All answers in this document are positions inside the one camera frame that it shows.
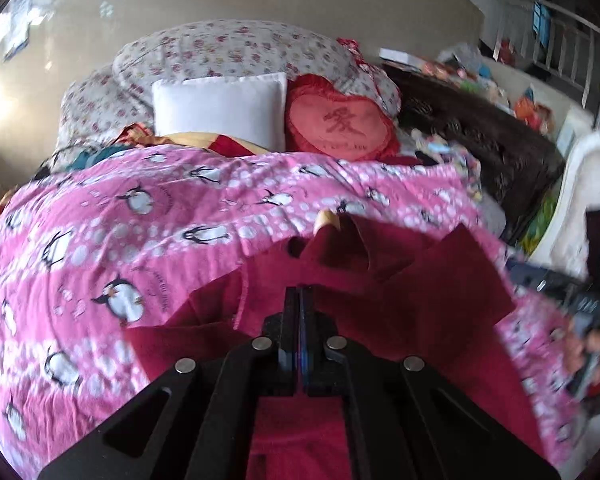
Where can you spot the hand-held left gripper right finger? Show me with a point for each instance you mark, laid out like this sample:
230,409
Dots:
307,345

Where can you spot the pink penguin print blanket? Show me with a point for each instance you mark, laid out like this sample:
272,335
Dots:
145,240

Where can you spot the small tan object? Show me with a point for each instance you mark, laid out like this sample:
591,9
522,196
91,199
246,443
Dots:
326,221

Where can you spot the dark brown patterned blanket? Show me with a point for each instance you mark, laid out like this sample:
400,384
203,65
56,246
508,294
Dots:
480,140

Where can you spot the yellow and red cloth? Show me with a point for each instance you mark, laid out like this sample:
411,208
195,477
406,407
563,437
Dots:
205,140

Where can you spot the white pillow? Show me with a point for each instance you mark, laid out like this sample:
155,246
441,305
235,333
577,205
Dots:
220,107

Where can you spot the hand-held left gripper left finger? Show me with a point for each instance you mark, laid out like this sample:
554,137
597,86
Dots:
291,340

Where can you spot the teal cloth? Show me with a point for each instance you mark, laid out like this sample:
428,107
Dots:
92,157

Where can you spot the white metal railing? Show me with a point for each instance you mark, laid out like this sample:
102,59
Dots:
565,35

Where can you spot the white plastic tub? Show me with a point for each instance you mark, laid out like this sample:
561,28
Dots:
580,185

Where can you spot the dark red garment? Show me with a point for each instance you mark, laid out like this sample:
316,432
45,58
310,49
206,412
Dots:
410,290

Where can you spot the green printed mat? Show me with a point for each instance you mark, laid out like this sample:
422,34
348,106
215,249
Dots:
542,222

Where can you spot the pile of colourful toys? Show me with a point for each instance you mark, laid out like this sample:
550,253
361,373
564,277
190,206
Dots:
485,80

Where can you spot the red heart-shaped cushion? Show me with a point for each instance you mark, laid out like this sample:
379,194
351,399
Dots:
340,120

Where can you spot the colourful printed small cloth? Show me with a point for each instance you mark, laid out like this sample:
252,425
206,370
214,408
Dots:
452,157

